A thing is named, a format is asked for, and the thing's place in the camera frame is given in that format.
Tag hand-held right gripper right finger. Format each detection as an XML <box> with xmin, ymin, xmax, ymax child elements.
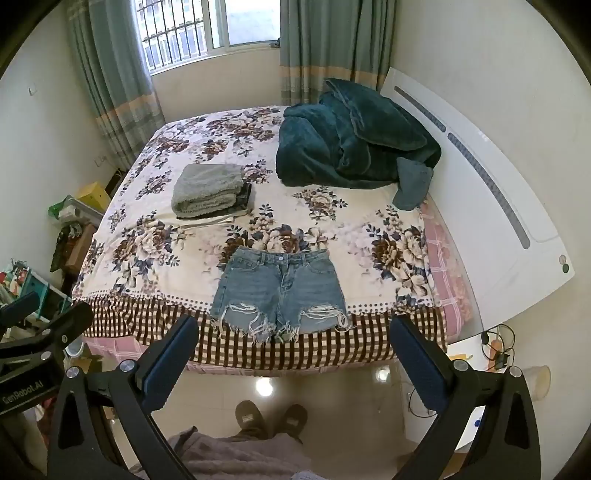
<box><xmin>389</xmin><ymin>315</ymin><xmax>542</xmax><ymax>480</ymax></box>

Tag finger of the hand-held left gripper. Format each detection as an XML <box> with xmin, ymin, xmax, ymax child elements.
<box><xmin>0</xmin><ymin>302</ymin><xmax>95</xmax><ymax>371</ymax></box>
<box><xmin>0</xmin><ymin>292</ymin><xmax>40</xmax><ymax>326</ymax></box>

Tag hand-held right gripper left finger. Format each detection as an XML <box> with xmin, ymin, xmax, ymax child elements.
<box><xmin>46</xmin><ymin>315</ymin><xmax>200</xmax><ymax>480</ymax></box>

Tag blue denim shorts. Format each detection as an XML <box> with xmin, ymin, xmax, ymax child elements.
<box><xmin>209</xmin><ymin>247</ymin><xmax>356</xmax><ymax>345</ymax></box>

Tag teal storage rack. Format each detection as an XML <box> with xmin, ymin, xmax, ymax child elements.
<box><xmin>0</xmin><ymin>263</ymin><xmax>72</xmax><ymax>325</ymax></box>

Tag white bedside table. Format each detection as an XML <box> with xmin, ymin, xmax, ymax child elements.
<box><xmin>443</xmin><ymin>333</ymin><xmax>514</xmax><ymax>464</ymax></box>

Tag brown cardboard box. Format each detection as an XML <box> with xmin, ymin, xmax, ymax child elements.
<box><xmin>64</xmin><ymin>224</ymin><xmax>96</xmax><ymax>274</ymax></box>

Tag olive slipper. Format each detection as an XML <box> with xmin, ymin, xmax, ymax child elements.
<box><xmin>277</xmin><ymin>404</ymin><xmax>308</xmax><ymax>445</ymax></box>
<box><xmin>235</xmin><ymin>401</ymin><xmax>269</xmax><ymax>438</ymax></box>

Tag green plastic bag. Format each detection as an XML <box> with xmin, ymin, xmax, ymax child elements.
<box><xmin>48</xmin><ymin>196</ymin><xmax>75</xmax><ymax>220</ymax></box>

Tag person's grey trousers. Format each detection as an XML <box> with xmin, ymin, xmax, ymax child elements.
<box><xmin>129</xmin><ymin>427</ymin><xmax>320</xmax><ymax>480</ymax></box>

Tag translucent plastic cup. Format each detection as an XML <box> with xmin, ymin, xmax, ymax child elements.
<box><xmin>522</xmin><ymin>364</ymin><xmax>551</xmax><ymax>398</ymax></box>

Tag yellow box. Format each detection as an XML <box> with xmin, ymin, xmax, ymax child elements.
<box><xmin>76</xmin><ymin>181</ymin><xmax>112</xmax><ymax>213</ymax></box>

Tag white bed headboard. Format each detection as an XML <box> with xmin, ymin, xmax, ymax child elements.
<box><xmin>379</xmin><ymin>67</ymin><xmax>576</xmax><ymax>344</ymax></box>

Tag bed with floral sheet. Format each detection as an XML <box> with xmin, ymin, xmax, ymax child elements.
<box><xmin>71</xmin><ymin>105</ymin><xmax>448</xmax><ymax>371</ymax></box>

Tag folded grey fleece garment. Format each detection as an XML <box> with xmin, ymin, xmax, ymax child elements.
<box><xmin>172</xmin><ymin>164</ymin><xmax>245</xmax><ymax>219</ymax></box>

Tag teal pillow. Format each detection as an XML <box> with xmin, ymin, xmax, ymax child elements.
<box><xmin>392</xmin><ymin>157</ymin><xmax>434</xmax><ymax>212</ymax></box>

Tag teal plush blanket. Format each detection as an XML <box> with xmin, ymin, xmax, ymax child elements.
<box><xmin>276</xmin><ymin>78</ymin><xmax>443</xmax><ymax>189</ymax></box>

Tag teal striped curtain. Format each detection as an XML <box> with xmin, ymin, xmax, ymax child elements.
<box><xmin>279</xmin><ymin>0</ymin><xmax>398</xmax><ymax>107</ymax></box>
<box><xmin>65</xmin><ymin>0</ymin><xmax>167</xmax><ymax>172</ymax></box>

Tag window with metal grille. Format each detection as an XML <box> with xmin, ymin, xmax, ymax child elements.
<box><xmin>134</xmin><ymin>0</ymin><xmax>282</xmax><ymax>75</ymax></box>

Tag black charger cable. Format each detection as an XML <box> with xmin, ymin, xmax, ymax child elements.
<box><xmin>480</xmin><ymin>323</ymin><xmax>517</xmax><ymax>371</ymax></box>

